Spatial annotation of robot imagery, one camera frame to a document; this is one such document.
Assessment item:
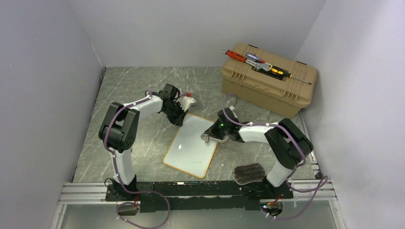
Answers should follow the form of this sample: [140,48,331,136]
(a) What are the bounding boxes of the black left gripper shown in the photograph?
[163,104,189,129]

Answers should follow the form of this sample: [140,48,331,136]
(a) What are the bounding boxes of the yellow framed whiteboard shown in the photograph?
[163,114,217,179]

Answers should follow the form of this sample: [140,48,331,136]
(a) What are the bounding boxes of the grey blue scrubbing sponge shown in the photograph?
[201,134,229,144]

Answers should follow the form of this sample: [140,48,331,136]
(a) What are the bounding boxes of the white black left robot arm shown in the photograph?
[98,84,197,200]

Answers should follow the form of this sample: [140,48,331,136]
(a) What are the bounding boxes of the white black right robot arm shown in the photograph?
[201,108,313,198]

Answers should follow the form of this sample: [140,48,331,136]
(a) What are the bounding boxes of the dark wavy foam sponge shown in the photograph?
[232,163,265,186]

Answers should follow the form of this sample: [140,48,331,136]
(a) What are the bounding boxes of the tan plastic toolbox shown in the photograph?
[221,43,319,118]

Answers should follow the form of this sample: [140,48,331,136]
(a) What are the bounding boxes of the blue red screwdriver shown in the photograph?
[245,52,266,63]

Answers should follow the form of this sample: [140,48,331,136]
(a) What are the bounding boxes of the yellow black screwdriver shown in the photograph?
[269,65,312,85]

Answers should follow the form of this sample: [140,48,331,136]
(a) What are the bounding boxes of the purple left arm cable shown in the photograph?
[103,90,171,229]

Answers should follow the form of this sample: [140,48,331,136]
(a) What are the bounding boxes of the red handled adjustable wrench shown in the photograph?
[222,49,271,72]

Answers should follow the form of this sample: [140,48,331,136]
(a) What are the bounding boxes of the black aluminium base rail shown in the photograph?
[58,180,338,213]

